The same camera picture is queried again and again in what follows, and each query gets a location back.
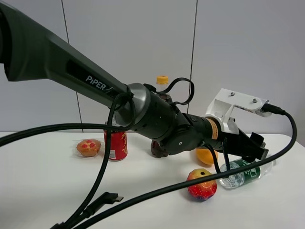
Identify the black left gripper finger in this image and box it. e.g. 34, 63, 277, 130
249, 132, 265, 149

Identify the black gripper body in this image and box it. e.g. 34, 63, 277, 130
220, 128, 254, 158

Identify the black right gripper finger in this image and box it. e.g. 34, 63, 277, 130
243, 146, 269, 162

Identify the green label water bottle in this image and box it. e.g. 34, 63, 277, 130
219, 159, 276, 190

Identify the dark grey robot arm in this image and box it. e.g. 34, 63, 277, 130
0, 2, 268, 161

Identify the yellow mango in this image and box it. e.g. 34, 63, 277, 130
195, 148, 214, 166

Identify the red yellow strawberry ball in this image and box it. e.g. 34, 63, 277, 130
187, 168, 217, 201

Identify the cola bottle yellow cap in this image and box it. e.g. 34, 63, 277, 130
151, 75, 172, 158

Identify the red drink can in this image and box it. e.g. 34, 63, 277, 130
109, 131, 128, 161

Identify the wrapped muffin with red topping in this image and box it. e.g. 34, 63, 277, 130
71, 138, 105, 159

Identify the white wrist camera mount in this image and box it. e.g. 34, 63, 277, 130
204, 88, 272, 135

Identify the loose black usb cable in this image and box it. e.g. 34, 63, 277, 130
0, 77, 195, 229

